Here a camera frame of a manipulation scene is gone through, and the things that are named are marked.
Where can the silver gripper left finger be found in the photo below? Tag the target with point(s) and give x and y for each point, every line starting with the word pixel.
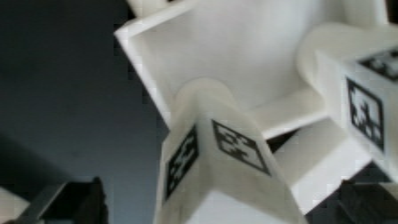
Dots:
pixel 68 204

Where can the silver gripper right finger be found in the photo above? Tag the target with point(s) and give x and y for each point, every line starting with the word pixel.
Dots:
pixel 367 205

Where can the white chair leg block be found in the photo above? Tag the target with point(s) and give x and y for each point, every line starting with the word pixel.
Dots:
pixel 347 65
pixel 221 183

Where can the white chair seat part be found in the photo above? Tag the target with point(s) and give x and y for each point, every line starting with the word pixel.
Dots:
pixel 230 40

